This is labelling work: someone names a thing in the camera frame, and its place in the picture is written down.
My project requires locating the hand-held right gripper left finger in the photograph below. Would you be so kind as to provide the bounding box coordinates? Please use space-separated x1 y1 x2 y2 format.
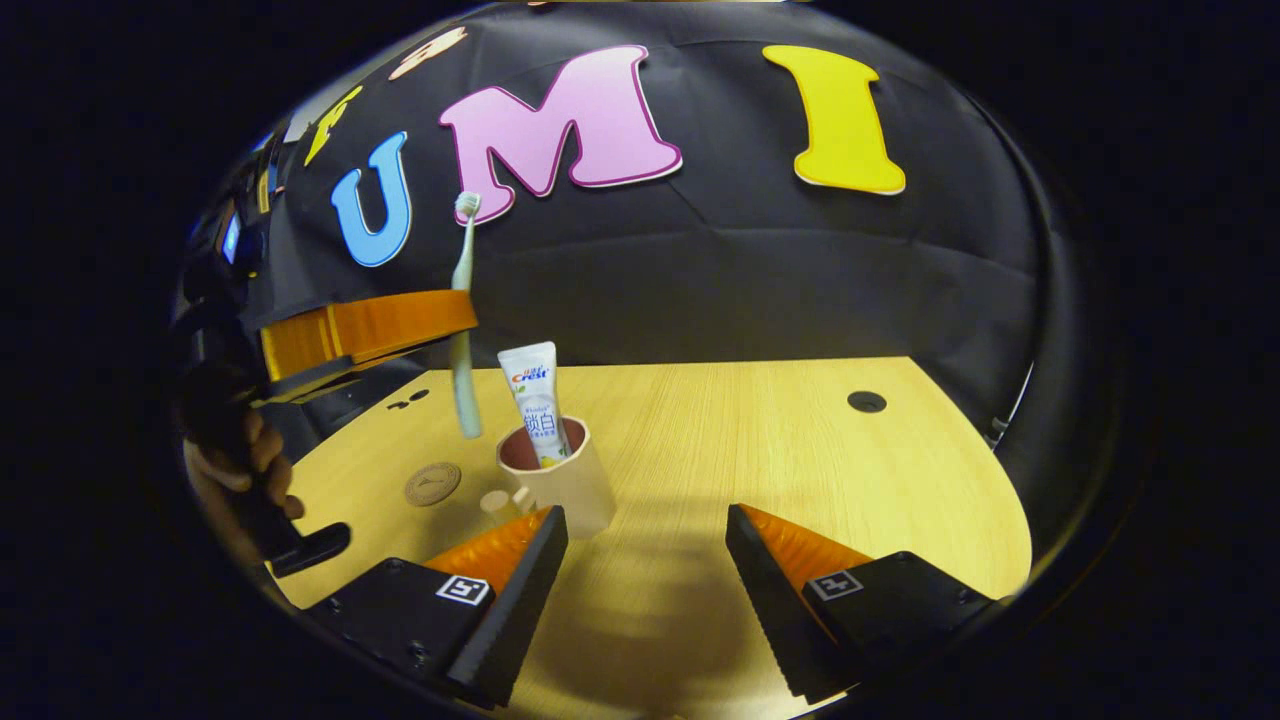
305 505 569 709

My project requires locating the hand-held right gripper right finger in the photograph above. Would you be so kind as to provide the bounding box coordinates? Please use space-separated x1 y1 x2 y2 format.
725 503 1006 704

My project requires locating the beige cup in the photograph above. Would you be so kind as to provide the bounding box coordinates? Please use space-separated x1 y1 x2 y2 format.
480 415 618 541

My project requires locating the wooden desktop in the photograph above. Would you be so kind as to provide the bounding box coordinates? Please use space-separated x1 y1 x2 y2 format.
265 355 1034 720

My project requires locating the round cork coaster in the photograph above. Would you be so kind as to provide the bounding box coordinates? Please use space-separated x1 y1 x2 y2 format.
404 462 463 508

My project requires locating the white toothpaste tube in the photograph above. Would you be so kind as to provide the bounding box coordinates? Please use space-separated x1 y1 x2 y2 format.
497 341 573 469

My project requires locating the pale green toothbrush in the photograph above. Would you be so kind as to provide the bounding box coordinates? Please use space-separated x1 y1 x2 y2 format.
450 192 485 439

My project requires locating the black backdrop cloth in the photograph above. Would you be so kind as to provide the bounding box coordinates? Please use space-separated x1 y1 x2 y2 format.
190 0 1101 521

